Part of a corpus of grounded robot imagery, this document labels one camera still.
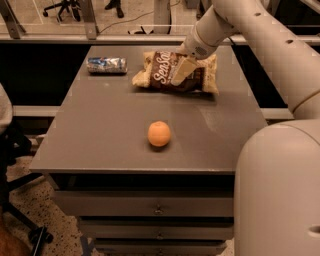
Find person's black shoes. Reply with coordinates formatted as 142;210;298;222
105;0;124;18

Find grey drawer cabinet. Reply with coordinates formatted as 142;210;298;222
31;46;266;256

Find grey metal railing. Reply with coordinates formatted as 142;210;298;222
0;0;320;47

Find background office chair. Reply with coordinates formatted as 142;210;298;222
42;0;81;23

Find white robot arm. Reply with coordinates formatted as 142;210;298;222
178;0;320;256

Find black office chair left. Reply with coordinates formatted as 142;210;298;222
0;83;54;256

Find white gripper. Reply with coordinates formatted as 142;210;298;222
171;16;227;86

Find orange fruit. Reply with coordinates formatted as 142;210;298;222
147;121;171;147

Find brown chip bag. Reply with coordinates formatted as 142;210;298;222
132;51;218;94

